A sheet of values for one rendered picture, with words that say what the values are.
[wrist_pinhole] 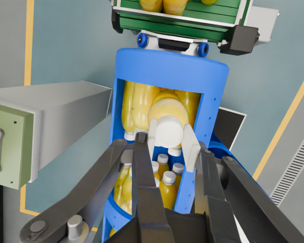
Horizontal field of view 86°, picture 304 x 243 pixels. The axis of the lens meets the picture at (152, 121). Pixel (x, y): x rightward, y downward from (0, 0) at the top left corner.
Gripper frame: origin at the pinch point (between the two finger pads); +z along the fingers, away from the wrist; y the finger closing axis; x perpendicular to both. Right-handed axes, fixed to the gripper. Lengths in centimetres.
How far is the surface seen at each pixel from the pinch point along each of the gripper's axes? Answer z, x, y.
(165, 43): 32.4, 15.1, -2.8
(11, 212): 133, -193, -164
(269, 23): 51, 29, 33
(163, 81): 13.5, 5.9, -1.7
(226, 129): 122, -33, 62
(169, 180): 23.5, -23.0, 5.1
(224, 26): 39.7, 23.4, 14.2
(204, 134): 17.3, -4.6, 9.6
